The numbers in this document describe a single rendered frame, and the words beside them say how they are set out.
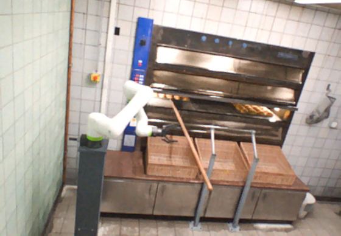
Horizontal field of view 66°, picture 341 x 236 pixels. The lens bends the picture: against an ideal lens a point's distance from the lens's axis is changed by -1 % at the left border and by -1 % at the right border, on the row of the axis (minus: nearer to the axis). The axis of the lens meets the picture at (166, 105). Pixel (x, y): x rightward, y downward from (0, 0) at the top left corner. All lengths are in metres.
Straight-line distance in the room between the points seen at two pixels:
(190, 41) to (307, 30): 1.35
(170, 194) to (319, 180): 2.36
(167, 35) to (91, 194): 1.75
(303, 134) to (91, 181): 2.80
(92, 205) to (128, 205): 0.83
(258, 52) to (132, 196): 2.15
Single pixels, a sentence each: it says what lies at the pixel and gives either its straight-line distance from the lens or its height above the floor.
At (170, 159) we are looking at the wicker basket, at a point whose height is 0.59.
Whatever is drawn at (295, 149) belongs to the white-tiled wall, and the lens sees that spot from 3.99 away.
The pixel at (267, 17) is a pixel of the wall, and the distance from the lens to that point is 3.23.
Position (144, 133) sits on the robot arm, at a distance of 2.39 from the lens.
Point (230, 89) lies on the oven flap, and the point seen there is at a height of 1.52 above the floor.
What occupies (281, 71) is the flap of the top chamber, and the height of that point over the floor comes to 1.82.
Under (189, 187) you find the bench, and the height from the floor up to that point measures 0.49.
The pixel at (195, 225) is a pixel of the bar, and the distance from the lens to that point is 3.32.
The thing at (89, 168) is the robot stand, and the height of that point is 1.04.
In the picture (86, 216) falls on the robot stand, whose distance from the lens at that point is 2.41.
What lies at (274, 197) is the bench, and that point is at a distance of 3.49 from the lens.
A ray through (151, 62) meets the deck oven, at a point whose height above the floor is 1.70.
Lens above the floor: 2.23
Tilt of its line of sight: 19 degrees down
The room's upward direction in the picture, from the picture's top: 10 degrees clockwise
